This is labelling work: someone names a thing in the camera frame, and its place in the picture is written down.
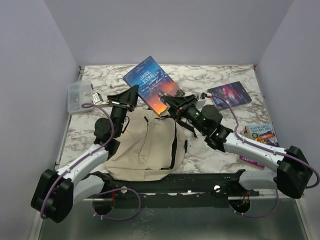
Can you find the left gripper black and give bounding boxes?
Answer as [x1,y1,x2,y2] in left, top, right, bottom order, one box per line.
[107,85,140,138]

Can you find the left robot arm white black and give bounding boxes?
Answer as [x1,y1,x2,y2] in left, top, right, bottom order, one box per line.
[30,85,139,223]

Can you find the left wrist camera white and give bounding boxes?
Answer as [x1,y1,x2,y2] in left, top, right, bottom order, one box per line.
[91,92,108,106]

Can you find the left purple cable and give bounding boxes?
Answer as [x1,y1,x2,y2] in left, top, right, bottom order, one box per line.
[39,102,142,221]

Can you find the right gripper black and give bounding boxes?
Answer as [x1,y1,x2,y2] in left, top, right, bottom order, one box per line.
[162,94,208,135]

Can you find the white plastic pipe fitting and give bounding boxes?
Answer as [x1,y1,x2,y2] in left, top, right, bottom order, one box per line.
[109,74,126,89]

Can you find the Jane Eyre blue book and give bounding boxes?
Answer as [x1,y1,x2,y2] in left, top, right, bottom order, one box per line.
[123,56,185,117]

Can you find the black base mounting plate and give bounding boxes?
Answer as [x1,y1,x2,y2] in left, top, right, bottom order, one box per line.
[92,169,259,208]

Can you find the clear plastic organizer box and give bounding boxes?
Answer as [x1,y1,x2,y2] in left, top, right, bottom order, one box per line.
[67,80,93,115]

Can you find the Treehouse book blue cover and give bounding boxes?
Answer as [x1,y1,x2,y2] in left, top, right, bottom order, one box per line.
[243,123,279,147]

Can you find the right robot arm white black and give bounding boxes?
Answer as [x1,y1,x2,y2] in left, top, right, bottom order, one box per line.
[161,94,313,199]

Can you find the dark purple book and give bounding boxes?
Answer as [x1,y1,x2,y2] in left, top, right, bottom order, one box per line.
[207,81,252,110]

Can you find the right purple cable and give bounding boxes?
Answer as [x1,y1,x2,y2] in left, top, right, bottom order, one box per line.
[207,94,320,218]

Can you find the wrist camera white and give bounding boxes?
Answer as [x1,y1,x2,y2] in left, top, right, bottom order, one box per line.
[196,92,208,109]
[91,92,108,106]

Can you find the purple cable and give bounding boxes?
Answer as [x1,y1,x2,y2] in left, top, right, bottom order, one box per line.
[207,94,320,218]
[39,102,142,221]

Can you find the beige student backpack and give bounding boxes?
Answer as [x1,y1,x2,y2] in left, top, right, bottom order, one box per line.
[105,108,188,182]

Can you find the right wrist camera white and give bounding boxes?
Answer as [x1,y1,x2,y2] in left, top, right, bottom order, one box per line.
[196,92,208,109]

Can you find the Treehouse book purple cover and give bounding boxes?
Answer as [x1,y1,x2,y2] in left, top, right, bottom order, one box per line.
[239,155,265,169]

